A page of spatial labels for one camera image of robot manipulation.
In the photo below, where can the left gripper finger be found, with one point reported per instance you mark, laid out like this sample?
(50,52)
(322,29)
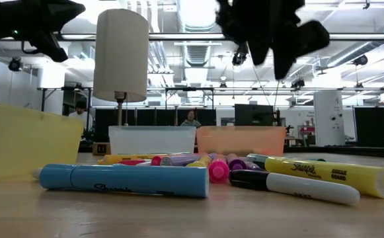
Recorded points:
(62,6)
(62,16)

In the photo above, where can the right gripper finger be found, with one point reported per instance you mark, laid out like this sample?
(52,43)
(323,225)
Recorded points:
(259,49)
(284,63)

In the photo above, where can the yellow plastic bin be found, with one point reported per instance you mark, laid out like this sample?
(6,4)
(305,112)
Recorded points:
(23,142)

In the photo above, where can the yellow highlighter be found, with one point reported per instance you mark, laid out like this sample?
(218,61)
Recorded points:
(327,173)
(201,162)

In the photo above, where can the pink highlighter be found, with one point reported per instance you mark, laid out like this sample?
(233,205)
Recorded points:
(218,172)

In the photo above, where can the black-capped white marker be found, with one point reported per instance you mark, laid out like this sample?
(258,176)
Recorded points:
(310,191)

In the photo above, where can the red highlighter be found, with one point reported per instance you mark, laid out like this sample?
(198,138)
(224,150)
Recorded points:
(155,161)

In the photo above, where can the blue highlighter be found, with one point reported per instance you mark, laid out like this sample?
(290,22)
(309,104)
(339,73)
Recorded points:
(129,180)

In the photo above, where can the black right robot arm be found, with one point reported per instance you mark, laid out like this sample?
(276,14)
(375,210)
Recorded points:
(261,13)

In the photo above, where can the black overhead beam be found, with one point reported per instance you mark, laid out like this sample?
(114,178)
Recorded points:
(343,36)

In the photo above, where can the black monitor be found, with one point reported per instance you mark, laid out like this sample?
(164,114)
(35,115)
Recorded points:
(254,115)

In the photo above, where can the red shelf cart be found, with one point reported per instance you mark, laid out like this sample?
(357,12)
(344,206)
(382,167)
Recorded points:
(305,130)

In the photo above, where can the white column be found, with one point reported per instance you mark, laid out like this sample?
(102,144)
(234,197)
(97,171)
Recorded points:
(328,119)

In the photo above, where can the orange plastic bin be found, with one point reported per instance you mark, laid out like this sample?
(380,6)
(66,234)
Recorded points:
(241,140)

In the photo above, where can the person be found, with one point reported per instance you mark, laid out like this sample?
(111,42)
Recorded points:
(190,123)
(81,115)

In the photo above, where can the small cardboard box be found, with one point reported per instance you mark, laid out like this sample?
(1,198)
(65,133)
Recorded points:
(101,148)

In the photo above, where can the clear plastic bin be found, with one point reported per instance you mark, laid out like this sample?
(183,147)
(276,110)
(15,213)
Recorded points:
(152,140)

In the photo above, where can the black hanging camera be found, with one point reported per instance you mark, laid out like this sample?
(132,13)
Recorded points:
(239,57)

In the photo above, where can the black metal table frame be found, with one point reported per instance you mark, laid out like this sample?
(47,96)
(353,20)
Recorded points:
(343,151)

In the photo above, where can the black partition wall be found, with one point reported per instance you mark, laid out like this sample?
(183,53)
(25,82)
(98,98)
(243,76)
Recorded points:
(370,127)
(152,117)

